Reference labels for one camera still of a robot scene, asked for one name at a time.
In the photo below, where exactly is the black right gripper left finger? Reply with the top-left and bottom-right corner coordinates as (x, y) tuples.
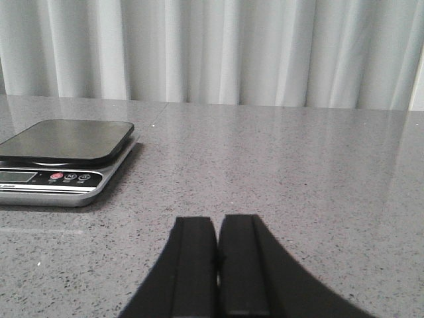
(119, 217), (217, 317)

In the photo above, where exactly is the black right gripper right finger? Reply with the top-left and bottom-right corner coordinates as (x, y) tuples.
(219, 215), (369, 317)

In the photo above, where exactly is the silver digital kitchen scale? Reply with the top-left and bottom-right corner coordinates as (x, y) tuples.
(1, 119), (139, 207)

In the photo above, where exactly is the white pleated curtain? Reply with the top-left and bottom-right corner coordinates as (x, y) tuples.
(1, 1), (423, 111)

